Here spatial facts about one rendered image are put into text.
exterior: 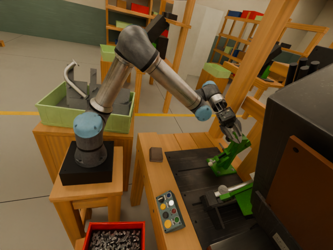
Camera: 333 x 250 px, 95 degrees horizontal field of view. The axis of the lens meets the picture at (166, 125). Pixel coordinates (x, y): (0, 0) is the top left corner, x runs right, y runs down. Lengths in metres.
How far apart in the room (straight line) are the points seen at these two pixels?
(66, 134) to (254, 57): 1.33
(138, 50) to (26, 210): 1.72
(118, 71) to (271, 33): 0.82
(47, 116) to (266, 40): 1.45
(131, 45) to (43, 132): 0.97
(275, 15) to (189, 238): 1.12
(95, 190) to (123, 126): 0.52
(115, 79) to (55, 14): 6.84
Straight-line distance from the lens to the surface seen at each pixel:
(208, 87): 0.84
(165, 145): 1.07
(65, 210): 1.02
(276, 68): 0.85
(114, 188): 0.88
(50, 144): 1.42
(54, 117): 1.33
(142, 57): 0.57
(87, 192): 0.89
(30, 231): 1.85
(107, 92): 0.77
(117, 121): 1.19
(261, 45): 1.09
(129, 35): 0.60
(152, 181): 0.85
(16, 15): 7.88
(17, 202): 2.03
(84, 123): 0.74
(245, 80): 1.12
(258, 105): 1.13
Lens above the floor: 1.61
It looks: 35 degrees down
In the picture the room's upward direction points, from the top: 14 degrees clockwise
